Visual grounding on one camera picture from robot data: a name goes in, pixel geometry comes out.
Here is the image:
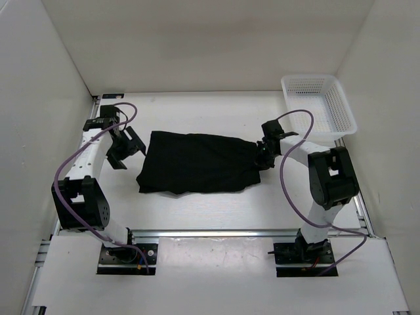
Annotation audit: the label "black shorts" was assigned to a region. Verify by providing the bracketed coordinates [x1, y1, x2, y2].
[136, 131, 261, 195]

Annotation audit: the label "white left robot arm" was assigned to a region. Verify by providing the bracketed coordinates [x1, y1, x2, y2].
[51, 105, 146, 263]

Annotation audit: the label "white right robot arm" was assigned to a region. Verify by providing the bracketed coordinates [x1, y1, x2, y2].
[256, 130, 360, 263]

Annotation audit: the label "white perforated plastic basket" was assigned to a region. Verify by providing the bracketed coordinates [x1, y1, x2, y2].
[281, 74, 358, 143]

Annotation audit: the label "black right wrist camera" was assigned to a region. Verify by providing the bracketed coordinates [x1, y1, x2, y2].
[261, 119, 285, 138]

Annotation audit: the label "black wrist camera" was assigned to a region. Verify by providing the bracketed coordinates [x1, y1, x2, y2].
[261, 119, 285, 138]
[99, 105, 120, 124]

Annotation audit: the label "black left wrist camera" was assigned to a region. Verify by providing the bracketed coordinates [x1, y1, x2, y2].
[99, 105, 120, 124]

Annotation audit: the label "aluminium front rail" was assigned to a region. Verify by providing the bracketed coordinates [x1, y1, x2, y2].
[52, 228, 371, 243]

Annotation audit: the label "aluminium rail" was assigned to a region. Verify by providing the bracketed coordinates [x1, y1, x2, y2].
[52, 228, 371, 243]
[22, 94, 101, 315]

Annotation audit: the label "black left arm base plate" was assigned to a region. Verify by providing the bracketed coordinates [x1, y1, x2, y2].
[96, 243, 158, 276]

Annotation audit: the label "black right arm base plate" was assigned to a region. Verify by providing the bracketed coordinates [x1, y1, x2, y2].
[267, 242, 338, 278]

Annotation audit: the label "aluminium left side rail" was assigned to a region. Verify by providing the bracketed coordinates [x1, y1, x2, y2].
[22, 94, 101, 315]

